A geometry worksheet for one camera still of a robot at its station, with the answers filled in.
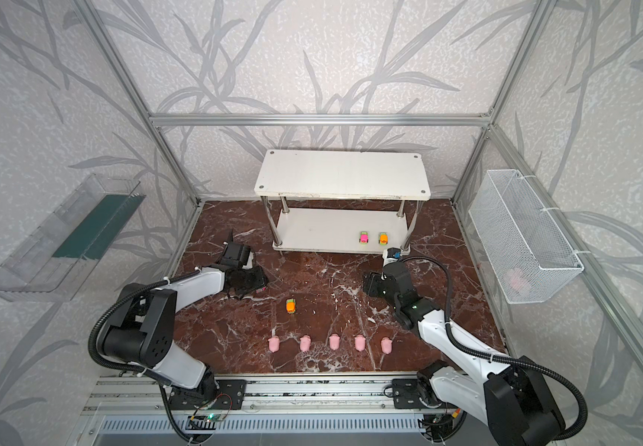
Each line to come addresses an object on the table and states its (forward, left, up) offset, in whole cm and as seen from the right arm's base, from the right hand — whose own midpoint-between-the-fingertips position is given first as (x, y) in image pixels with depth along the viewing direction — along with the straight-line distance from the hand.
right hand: (371, 266), depth 86 cm
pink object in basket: (-9, -38, +9) cm, 40 cm away
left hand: (+3, +34, -9) cm, 35 cm away
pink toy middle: (-19, +11, -11) cm, 25 cm away
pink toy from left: (-20, +29, -10) cm, 37 cm away
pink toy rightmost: (-21, -4, -10) cm, 23 cm away
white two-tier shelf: (+39, +9, -11) cm, 41 cm away
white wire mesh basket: (-9, -33, +23) cm, 41 cm away
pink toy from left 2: (-20, +20, -10) cm, 30 cm away
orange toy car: (-9, +25, -9) cm, 28 cm away
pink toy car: (+14, +1, -5) cm, 15 cm away
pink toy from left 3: (-20, +4, -11) cm, 23 cm away
